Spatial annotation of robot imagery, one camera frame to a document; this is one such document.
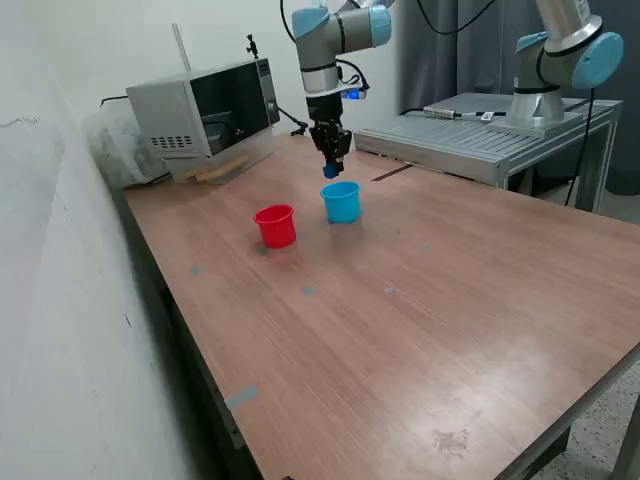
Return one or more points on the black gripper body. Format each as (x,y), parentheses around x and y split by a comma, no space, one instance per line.
(325,114)

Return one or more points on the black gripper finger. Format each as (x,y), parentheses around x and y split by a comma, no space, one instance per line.
(324,142)
(342,145)

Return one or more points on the blue cube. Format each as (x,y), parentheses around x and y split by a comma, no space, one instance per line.
(330,172)

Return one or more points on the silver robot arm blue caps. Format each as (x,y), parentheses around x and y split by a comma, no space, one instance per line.
(320,50)

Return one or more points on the black tape strip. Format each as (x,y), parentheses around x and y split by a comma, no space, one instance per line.
(392,173)

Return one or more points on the blue plastic cup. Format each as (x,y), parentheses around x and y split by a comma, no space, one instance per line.
(341,205)

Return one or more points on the clear plastic box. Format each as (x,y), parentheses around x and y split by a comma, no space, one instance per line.
(225,165)

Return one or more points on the red plastic cup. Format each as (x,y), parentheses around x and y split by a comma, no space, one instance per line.
(275,232)

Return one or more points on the silver cylindrical tool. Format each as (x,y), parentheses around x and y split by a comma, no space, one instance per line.
(442,112)

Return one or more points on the aluminium extrusion platform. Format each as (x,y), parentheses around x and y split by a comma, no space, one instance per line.
(450,140)

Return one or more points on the light wooden stick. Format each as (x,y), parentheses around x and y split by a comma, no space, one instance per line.
(215,174)
(216,166)

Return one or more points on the dark grey curtain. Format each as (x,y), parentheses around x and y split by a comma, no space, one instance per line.
(430,70)

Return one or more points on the white thin rod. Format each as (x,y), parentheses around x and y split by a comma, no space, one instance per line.
(182,50)

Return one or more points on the silver microwave oven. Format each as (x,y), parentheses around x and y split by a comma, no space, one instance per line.
(160,115)

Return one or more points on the translucent plastic bag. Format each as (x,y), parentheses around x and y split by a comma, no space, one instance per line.
(115,150)

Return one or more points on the long grey tape piece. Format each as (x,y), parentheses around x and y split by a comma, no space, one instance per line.
(242,396)

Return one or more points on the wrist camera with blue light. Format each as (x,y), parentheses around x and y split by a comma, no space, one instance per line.
(355,93)

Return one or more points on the small black camera mount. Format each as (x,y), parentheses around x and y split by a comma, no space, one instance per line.
(251,47)

